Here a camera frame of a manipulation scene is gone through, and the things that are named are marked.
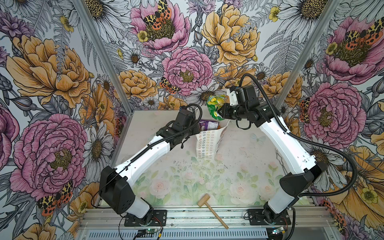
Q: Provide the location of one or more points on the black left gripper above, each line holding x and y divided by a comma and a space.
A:
196, 131

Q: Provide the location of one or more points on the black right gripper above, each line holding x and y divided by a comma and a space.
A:
225, 113

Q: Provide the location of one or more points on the purple candy bag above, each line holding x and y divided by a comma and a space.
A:
208, 125

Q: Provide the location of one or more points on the white flower-print paper bag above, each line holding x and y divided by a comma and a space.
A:
208, 142

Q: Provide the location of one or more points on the green Fox's spring tea bag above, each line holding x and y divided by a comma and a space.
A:
214, 103

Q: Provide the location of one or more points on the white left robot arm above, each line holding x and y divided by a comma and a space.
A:
116, 183

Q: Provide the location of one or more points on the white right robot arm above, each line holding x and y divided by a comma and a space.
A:
303, 168

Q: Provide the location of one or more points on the wooden mallet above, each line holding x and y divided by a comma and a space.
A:
204, 202

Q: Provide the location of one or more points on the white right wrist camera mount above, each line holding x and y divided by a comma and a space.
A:
232, 95

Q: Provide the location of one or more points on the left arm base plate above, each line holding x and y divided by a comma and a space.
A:
154, 218

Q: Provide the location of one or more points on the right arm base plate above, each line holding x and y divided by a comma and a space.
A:
265, 217

